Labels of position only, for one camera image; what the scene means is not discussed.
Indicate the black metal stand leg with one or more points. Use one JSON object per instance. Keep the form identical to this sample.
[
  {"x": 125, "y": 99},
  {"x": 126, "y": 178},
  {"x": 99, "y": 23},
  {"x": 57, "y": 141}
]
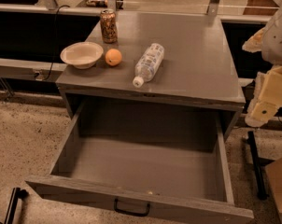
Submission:
[{"x": 262, "y": 195}]

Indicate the grey metal railing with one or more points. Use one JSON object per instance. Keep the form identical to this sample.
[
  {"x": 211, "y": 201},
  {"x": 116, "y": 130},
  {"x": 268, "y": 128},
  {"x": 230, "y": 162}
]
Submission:
[{"x": 30, "y": 70}]

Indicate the grey cabinet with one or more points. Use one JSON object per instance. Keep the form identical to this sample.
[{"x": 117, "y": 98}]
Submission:
[{"x": 197, "y": 68}]

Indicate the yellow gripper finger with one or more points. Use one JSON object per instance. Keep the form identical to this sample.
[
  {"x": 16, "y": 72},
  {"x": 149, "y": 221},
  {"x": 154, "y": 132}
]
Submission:
[
  {"x": 267, "y": 97},
  {"x": 254, "y": 43}
]

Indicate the orange fruit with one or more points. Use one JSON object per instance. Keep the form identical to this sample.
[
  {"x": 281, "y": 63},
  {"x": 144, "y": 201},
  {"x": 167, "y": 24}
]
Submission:
[{"x": 113, "y": 57}]

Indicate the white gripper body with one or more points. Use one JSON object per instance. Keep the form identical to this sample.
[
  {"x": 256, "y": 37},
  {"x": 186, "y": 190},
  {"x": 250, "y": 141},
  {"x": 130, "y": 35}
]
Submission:
[{"x": 277, "y": 44}]

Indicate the clear plastic water bottle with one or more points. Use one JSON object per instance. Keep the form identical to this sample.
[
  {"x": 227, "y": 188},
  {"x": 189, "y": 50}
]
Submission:
[{"x": 148, "y": 64}]

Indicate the black stand foot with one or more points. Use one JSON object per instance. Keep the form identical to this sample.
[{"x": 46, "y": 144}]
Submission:
[{"x": 16, "y": 195}]

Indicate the open grey top drawer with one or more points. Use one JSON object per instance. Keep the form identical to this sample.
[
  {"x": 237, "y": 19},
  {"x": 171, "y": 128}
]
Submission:
[{"x": 171, "y": 156}]

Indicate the black drawer handle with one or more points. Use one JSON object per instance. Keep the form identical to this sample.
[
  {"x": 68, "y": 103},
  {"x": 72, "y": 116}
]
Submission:
[{"x": 131, "y": 212}]

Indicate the patterned soda can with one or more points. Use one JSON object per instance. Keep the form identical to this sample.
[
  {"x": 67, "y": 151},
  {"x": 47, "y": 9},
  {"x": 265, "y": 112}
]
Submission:
[{"x": 108, "y": 26}]

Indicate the cardboard box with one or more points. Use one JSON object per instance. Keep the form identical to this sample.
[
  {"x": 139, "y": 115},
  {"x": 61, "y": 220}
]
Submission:
[{"x": 274, "y": 176}]

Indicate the white paper bowl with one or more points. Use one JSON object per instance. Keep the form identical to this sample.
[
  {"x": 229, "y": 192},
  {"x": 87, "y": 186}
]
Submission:
[{"x": 82, "y": 55}]

